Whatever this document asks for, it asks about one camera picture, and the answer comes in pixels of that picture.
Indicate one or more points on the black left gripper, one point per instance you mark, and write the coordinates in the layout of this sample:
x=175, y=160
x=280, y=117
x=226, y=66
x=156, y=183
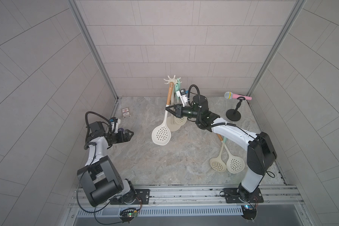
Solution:
x=120, y=140

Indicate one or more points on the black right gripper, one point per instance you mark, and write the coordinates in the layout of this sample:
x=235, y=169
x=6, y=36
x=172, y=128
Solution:
x=183, y=109

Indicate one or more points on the cream skimmer green handle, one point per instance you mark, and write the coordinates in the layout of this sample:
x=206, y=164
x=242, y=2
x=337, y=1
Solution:
x=179, y=119

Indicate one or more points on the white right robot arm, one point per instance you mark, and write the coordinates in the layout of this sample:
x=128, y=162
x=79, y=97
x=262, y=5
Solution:
x=260, y=150

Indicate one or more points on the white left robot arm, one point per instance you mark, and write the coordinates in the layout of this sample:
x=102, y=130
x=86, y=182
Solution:
x=99, y=178

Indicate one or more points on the small red white card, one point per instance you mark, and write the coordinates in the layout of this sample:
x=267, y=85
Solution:
x=126, y=112

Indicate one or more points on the pink toy microphone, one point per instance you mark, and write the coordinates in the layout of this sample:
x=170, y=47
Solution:
x=230, y=95

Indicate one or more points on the left green circuit board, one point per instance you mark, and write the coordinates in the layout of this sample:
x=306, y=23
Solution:
x=128, y=214

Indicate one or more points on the green circuit board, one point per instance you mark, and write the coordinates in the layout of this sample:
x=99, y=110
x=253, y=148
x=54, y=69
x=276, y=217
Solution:
x=249, y=212
x=128, y=214

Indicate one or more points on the right green circuit board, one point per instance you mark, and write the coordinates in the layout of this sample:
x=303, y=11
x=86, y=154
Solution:
x=249, y=212

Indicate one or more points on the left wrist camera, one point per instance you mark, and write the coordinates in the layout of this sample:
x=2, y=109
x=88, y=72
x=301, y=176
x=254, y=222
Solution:
x=115, y=123

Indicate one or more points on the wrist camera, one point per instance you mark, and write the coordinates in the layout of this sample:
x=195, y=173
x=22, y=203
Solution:
x=182, y=94
x=115, y=123

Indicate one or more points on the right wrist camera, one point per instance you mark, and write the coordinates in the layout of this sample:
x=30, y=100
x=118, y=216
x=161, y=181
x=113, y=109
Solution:
x=182, y=94

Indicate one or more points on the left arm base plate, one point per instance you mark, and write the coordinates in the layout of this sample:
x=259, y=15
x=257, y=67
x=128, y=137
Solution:
x=141, y=196

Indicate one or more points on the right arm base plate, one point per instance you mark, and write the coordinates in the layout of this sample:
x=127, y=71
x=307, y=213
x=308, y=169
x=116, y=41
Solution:
x=236, y=195

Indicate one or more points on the aluminium mounting rail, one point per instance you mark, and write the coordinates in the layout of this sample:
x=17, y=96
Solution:
x=180, y=201

